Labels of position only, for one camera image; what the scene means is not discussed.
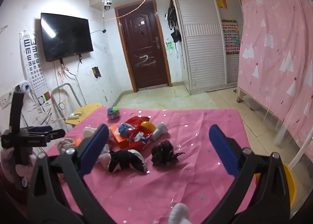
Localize grey metal tube frame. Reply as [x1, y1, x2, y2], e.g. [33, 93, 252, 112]
[51, 83, 86, 122]

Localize pale pink cloth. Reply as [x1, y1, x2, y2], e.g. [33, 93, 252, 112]
[97, 143, 111, 169]

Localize white fluffy cloth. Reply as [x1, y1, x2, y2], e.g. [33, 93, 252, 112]
[168, 203, 190, 224]

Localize multicolour small toy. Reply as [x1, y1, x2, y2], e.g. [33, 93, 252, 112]
[107, 107, 121, 120]

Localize pink star tablecloth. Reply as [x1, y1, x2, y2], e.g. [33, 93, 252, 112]
[45, 108, 260, 224]

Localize hanging black bags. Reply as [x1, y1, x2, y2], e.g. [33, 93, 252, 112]
[165, 0, 182, 43]

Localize white louvred wardrobe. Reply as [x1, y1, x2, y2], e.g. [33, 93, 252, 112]
[171, 0, 245, 95]

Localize yellow wooden stool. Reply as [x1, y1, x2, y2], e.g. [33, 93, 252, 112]
[65, 103, 103, 127]

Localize white plug adapter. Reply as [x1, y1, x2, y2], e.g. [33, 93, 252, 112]
[16, 80, 33, 94]

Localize black crumpled plastic bag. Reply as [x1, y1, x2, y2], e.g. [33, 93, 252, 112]
[151, 140, 185, 166]

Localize white wall socket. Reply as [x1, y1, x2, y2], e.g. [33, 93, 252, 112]
[0, 89, 15, 110]

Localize black and white cloth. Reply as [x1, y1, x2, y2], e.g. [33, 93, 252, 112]
[108, 149, 148, 173]

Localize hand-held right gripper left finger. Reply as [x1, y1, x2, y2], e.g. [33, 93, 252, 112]
[27, 124, 115, 224]

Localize eye test chart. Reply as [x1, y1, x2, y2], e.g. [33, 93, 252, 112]
[20, 31, 51, 103]

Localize colourful grid poster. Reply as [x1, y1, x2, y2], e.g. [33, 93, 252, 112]
[221, 18, 241, 55]

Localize black wall television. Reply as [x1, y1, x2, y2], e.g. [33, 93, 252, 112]
[40, 13, 94, 62]

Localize beige knotted cloth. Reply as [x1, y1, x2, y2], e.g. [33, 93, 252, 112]
[57, 138, 77, 155]

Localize orange carton box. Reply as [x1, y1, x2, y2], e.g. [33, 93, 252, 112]
[109, 125, 129, 149]

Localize yellow plastic egg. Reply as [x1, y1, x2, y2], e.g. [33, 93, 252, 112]
[140, 120, 156, 132]

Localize dark red garment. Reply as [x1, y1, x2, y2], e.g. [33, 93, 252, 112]
[0, 170, 28, 216]

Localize blue pompom ball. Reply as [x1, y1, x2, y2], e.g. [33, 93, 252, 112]
[118, 123, 134, 139]

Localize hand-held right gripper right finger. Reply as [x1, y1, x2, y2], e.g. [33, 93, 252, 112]
[203, 124, 291, 224]

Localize dark brown door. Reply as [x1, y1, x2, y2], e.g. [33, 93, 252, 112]
[114, 0, 172, 93]

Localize pink tree print curtain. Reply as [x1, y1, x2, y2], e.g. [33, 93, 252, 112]
[237, 0, 313, 164]

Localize grey white plastic bottle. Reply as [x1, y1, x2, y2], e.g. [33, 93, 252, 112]
[151, 122, 169, 141]

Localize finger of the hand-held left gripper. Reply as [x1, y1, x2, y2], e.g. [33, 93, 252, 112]
[45, 130, 66, 141]
[27, 126, 53, 133]

